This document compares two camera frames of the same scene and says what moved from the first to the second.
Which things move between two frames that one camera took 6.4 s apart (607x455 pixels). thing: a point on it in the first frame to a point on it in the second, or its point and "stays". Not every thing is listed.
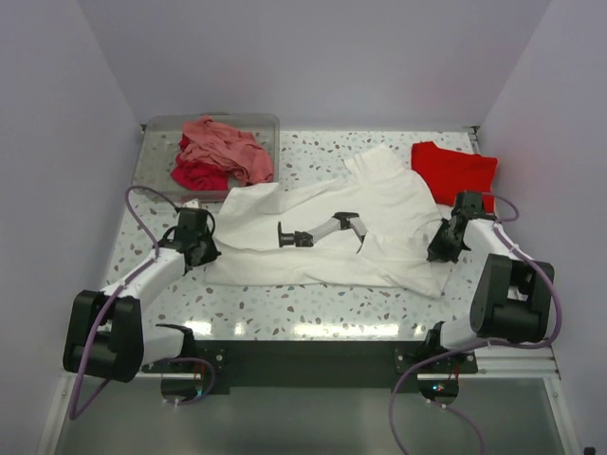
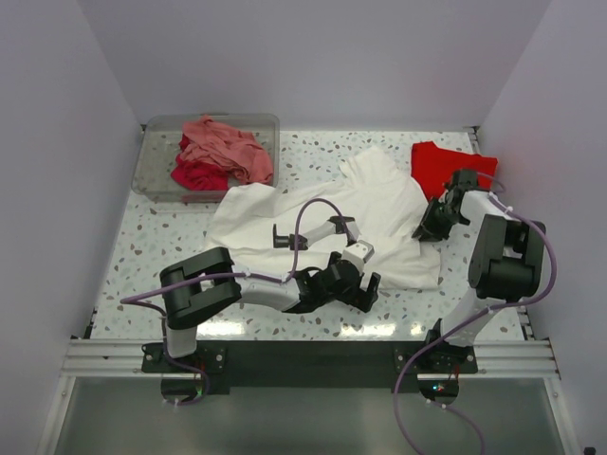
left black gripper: (211, 252) to (360, 300)
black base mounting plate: (313, 365) stays
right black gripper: (436, 252) to (429, 230)
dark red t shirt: (198, 176) stays
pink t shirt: (239, 152) stays
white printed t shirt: (398, 216) stays
